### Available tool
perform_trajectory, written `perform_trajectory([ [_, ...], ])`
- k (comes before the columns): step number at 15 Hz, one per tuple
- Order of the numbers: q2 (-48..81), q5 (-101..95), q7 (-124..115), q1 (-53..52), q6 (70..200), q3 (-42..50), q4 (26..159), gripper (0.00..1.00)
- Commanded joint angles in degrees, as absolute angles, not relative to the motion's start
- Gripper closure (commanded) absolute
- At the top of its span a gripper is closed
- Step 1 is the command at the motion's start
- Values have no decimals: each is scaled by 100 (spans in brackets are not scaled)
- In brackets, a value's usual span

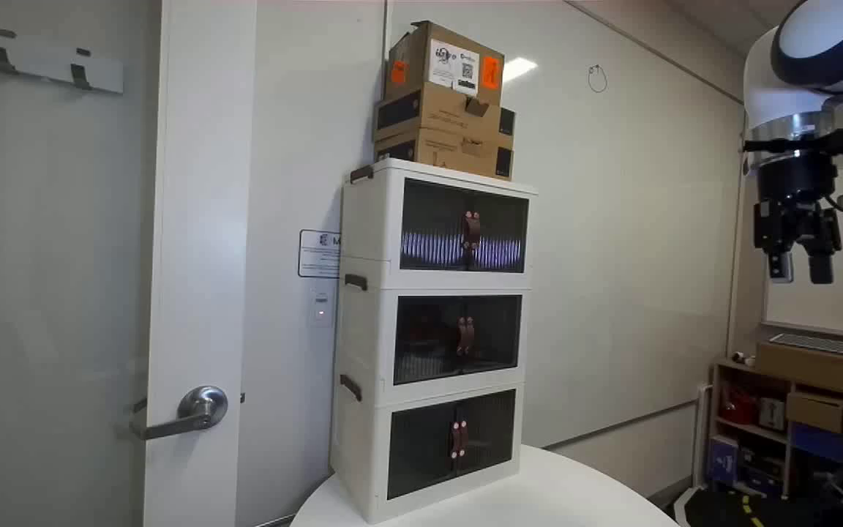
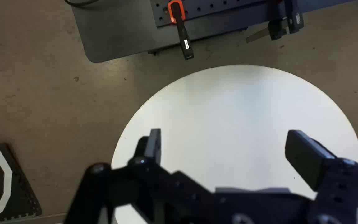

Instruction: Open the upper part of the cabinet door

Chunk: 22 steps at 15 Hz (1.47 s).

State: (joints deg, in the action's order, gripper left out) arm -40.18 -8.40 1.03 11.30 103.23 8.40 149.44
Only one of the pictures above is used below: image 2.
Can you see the dark grey cart platform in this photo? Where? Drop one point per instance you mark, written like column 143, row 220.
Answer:
column 117, row 28

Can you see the black floor mat white stripe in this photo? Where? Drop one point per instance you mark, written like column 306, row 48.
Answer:
column 21, row 190

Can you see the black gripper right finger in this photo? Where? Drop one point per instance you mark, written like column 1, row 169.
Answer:
column 307, row 159

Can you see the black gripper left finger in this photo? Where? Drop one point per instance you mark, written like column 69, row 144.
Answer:
column 153, row 144

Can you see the orange black clamp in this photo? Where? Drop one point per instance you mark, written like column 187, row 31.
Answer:
column 181, row 28

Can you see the perforated metal plate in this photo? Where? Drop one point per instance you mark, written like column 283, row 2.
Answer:
column 211, row 9

